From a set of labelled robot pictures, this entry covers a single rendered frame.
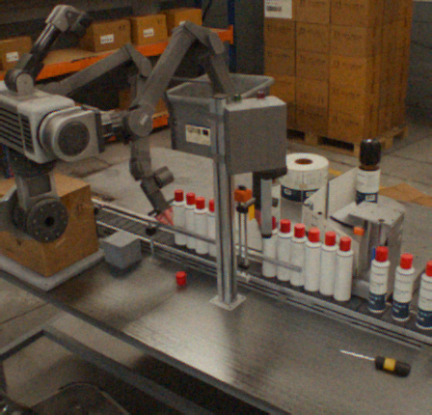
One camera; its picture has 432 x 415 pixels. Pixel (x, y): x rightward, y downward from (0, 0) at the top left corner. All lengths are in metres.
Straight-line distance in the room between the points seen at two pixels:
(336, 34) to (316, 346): 3.92
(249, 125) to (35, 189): 0.68
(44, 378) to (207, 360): 1.49
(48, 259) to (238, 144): 0.83
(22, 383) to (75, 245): 1.08
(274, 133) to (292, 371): 0.65
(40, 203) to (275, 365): 0.83
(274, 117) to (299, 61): 3.96
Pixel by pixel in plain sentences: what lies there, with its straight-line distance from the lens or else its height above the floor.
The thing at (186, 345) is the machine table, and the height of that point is 0.83.
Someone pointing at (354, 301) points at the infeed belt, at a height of 0.88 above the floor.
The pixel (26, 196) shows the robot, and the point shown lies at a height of 1.22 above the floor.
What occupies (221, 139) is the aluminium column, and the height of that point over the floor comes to 1.38.
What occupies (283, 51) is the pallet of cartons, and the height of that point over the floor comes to 0.86.
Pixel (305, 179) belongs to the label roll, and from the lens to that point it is 2.48.
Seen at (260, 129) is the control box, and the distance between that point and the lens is 1.71.
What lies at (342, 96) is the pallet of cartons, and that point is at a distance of 5.48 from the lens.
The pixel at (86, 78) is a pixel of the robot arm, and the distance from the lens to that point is 2.20.
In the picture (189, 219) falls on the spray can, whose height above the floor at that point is 1.00.
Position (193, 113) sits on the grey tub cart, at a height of 0.68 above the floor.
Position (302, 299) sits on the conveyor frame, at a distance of 1.95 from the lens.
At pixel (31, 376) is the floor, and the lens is 3.15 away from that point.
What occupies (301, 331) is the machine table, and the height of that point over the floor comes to 0.83.
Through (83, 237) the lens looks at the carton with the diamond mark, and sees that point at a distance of 2.24.
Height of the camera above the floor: 1.94
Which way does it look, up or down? 24 degrees down
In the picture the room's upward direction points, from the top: 3 degrees counter-clockwise
